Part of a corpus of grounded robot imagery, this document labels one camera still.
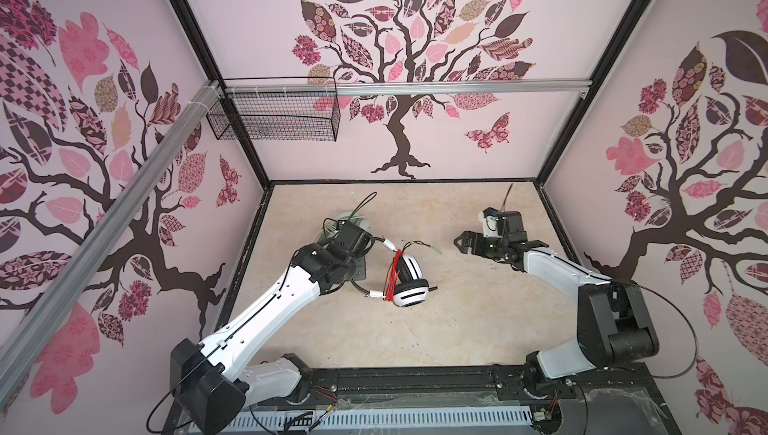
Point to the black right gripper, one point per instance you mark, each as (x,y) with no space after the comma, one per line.
(467,236)

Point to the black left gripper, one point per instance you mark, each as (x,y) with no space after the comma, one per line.
(359,272)

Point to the white black headphones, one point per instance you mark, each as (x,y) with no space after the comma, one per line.
(405,285)

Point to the mint green headphones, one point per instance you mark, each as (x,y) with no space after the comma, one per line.
(331,227)

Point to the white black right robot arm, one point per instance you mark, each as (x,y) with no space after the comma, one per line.
(613,324)

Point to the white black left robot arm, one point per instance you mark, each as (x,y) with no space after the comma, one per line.
(313,270)

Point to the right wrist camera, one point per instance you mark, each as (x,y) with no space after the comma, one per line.
(489,221)

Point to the black wire basket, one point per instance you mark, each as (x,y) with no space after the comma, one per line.
(285,108)

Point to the white slotted cable duct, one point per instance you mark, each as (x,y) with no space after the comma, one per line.
(357,420)

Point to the aluminium rail back wall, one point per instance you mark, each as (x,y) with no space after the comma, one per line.
(420,87)

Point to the aluminium rail wall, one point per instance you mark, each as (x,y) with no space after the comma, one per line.
(21,350)
(420,87)

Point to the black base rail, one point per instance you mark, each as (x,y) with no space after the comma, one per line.
(420,384)

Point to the aluminium rail left wall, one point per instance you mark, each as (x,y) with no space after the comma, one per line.
(21,350)

